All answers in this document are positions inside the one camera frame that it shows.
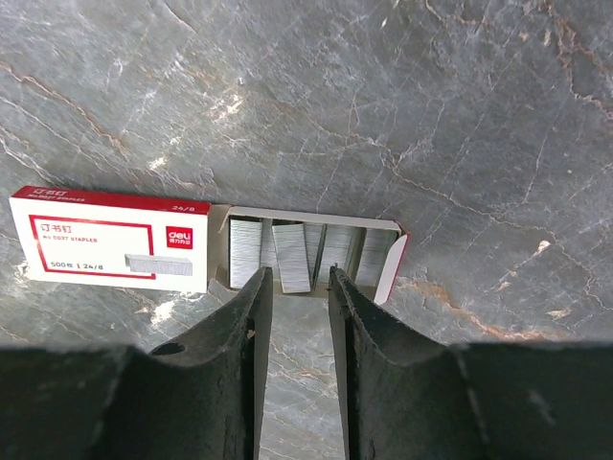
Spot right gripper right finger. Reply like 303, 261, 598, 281
329, 268, 612, 459

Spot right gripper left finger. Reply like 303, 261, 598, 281
1, 268, 273, 459

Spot red white staple box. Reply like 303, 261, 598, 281
10, 186, 410, 304

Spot staple strip in box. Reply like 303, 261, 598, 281
355, 229, 394, 287
229, 218, 262, 289
314, 224, 358, 287

